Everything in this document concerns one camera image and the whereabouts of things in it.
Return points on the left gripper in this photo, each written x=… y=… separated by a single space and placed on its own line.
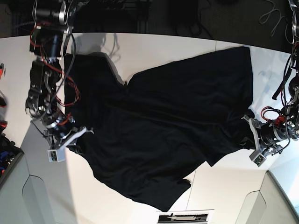
x=266 y=136

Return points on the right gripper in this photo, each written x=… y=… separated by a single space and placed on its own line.
x=65 y=135

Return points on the black t-shirt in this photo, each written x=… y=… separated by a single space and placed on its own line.
x=151 y=132

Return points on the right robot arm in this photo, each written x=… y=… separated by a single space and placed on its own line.
x=50 y=86

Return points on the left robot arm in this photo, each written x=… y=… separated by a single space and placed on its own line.
x=289 y=87

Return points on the pile of orange black tools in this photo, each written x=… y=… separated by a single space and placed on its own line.
x=8 y=151

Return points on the grey left corner panel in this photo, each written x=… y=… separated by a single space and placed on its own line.
x=23 y=197

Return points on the printed paper sheet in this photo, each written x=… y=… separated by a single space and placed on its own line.
x=185 y=217

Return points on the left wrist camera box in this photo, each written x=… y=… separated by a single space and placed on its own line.
x=259 y=157

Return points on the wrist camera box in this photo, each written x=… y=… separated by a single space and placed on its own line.
x=56 y=156
x=259 y=157

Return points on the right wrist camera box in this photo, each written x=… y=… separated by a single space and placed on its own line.
x=56 y=156

